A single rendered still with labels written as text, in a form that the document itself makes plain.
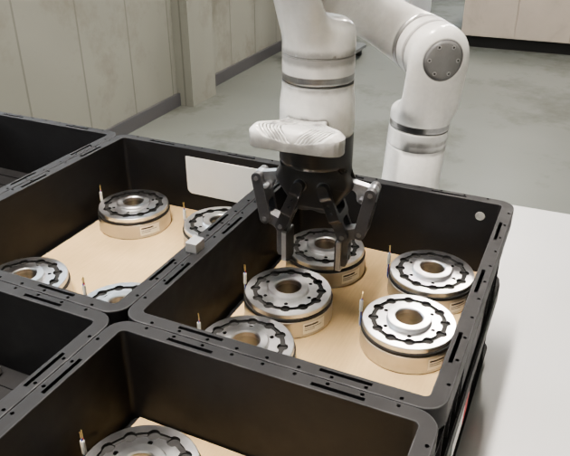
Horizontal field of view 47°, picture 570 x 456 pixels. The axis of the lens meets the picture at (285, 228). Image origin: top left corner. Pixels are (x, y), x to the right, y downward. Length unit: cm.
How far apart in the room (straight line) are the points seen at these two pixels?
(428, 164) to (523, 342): 29
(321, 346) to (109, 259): 34
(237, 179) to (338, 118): 36
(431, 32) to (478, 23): 500
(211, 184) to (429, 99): 34
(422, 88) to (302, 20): 40
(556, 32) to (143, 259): 524
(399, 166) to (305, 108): 43
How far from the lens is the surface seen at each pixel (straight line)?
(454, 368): 57
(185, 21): 413
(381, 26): 99
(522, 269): 118
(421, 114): 99
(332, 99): 62
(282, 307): 74
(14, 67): 319
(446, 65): 97
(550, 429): 88
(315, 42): 60
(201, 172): 99
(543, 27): 591
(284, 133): 60
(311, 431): 56
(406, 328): 71
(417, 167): 102
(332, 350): 73
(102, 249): 94
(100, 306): 64
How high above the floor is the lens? 129
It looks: 28 degrees down
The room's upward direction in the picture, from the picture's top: straight up
